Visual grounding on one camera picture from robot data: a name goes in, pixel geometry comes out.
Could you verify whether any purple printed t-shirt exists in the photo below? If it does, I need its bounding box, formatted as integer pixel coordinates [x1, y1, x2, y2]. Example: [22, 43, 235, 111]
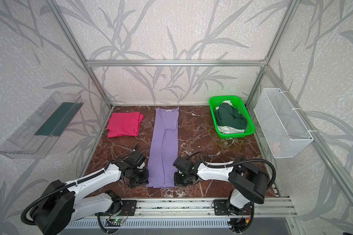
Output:
[147, 108, 179, 188]

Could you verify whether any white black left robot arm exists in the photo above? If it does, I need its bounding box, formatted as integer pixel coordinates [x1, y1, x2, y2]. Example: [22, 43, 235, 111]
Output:
[21, 159, 149, 235]

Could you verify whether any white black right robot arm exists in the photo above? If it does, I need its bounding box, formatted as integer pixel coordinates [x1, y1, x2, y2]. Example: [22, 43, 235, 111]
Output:
[173, 157, 276, 215]

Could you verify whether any green circuit board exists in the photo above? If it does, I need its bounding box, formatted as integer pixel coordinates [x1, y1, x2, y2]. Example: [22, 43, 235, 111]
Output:
[106, 217, 127, 228]

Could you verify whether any folded magenta t-shirt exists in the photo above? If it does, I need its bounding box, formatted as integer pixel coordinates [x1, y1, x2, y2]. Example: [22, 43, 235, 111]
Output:
[107, 112, 144, 138]

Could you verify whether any white t-shirt in basket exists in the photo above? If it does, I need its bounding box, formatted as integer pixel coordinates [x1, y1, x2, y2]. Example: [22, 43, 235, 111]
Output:
[217, 100, 245, 135]

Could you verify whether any green plastic basket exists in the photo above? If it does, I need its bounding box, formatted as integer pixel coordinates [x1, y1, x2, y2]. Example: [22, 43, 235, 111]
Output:
[209, 96, 256, 139]

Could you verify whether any dark green t-shirt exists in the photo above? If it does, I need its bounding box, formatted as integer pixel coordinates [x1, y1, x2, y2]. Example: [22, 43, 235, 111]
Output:
[213, 102, 248, 130]

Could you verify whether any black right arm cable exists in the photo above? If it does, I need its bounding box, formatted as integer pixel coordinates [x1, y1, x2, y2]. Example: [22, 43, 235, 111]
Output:
[186, 151, 277, 233]

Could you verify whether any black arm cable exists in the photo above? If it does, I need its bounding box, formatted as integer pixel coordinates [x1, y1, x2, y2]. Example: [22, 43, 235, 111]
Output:
[20, 143, 141, 233]
[186, 151, 277, 233]

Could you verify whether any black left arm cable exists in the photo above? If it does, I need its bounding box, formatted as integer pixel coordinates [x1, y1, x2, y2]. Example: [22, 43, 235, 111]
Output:
[20, 143, 141, 233]

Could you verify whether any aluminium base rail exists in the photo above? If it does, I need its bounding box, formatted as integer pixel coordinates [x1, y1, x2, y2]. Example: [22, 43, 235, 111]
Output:
[61, 197, 298, 219]

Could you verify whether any clear plastic wall tray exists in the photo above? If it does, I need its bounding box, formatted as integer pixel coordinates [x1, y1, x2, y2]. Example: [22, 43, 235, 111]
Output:
[0, 92, 83, 159]

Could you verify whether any white wire mesh basket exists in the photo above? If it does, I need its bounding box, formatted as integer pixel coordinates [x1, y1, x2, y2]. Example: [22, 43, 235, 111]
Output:
[254, 88, 314, 159]

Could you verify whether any aluminium horizontal frame bar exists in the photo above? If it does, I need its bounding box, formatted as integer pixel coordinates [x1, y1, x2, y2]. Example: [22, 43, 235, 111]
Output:
[86, 60, 265, 67]

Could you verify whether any left aluminium frame post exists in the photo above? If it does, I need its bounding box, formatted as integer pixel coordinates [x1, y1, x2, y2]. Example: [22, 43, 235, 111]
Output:
[46, 0, 112, 108]

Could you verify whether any aluminium frame post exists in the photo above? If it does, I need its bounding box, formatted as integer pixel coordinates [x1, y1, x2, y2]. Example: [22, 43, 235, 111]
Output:
[246, 0, 301, 108]
[46, 0, 112, 108]

